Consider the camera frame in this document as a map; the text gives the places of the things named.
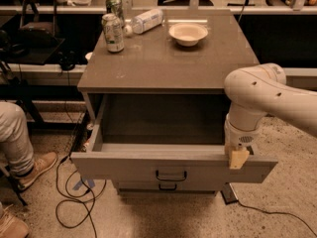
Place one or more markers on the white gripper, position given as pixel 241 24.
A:
pixel 238 138

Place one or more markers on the grey top drawer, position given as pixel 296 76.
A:
pixel 152 137

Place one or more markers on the grey drawer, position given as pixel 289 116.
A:
pixel 169 186
pixel 152 137

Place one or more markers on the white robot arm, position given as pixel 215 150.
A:
pixel 255 92

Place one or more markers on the grey drawer cabinet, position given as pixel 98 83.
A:
pixel 154 63

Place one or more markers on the grey bottom drawer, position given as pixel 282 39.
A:
pixel 169 186

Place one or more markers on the black power adapter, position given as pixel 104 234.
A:
pixel 229 194

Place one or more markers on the white bowl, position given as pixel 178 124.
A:
pixel 188 34

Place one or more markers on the blue tape cross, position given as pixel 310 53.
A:
pixel 89 182

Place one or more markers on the clear plastic water bottle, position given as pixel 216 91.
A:
pixel 144 22

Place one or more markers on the green soda can front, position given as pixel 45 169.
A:
pixel 113 33

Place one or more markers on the green soda can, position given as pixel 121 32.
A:
pixel 113 33
pixel 115 7

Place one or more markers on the tan boot upper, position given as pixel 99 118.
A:
pixel 41 165

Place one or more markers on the tan boot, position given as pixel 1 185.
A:
pixel 41 165
pixel 12 226

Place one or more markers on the green soda can rear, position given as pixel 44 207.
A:
pixel 115 7

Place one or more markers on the black headphones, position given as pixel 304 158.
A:
pixel 66 61

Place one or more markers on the person leg beige trousers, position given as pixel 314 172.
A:
pixel 15 143

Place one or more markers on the black bag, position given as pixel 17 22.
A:
pixel 34 32

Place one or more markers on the tan boot lower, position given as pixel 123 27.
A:
pixel 12 226

